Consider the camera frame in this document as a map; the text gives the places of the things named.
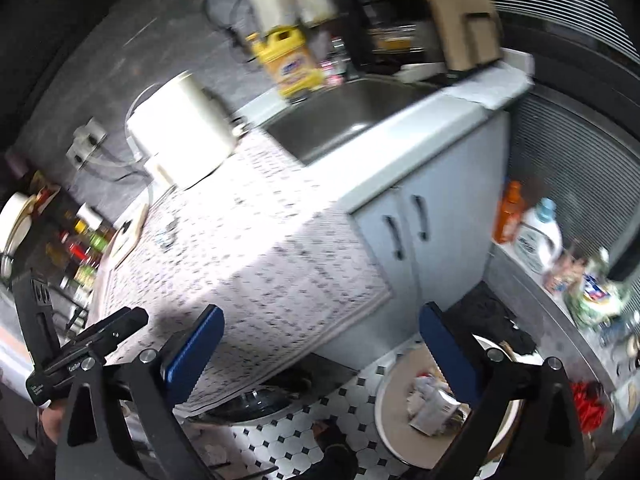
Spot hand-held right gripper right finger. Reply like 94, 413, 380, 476
419, 301, 586, 480

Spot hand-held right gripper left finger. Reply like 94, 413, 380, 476
54, 304, 226, 480

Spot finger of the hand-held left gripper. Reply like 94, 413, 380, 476
65, 306, 150, 362

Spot white striped-label wrapper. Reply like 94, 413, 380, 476
410, 392, 465, 437

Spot beige round waste bin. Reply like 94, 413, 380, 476
375, 335, 527, 467

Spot black cloth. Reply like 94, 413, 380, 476
445, 285, 539, 357

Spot glass pot lid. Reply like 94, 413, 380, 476
209, 370, 312, 427

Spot beige board with black knob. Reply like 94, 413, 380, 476
102, 205, 151, 269

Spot white-capped oil bottle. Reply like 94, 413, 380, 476
75, 202, 104, 227

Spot white round lid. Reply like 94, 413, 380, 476
0, 192, 37, 257

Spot patterned pink table mat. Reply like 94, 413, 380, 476
87, 127, 394, 417

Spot white blue-capped detergent bottle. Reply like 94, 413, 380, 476
515, 197, 564, 274

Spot red cloth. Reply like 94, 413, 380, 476
570, 380, 609, 434

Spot orange bottle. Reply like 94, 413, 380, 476
494, 180, 526, 247

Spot clear plastic bag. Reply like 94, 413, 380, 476
564, 249, 637, 332

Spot white sink cabinet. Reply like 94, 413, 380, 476
305, 50, 536, 367

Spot cream air fryer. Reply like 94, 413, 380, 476
125, 71, 249, 191

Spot steel sink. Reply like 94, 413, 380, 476
262, 77, 442, 167

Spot yellow detergent bottle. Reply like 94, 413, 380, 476
247, 27, 327, 102

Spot small pink bottles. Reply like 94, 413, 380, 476
320, 57, 347, 87

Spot brown wooden cutting board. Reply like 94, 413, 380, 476
410, 0, 504, 72

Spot black cabinet door handle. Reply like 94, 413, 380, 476
411, 195, 431, 242
382, 215, 406, 262

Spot white cable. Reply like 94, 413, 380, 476
89, 152, 152, 182

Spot black power cable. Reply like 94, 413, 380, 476
201, 0, 252, 62

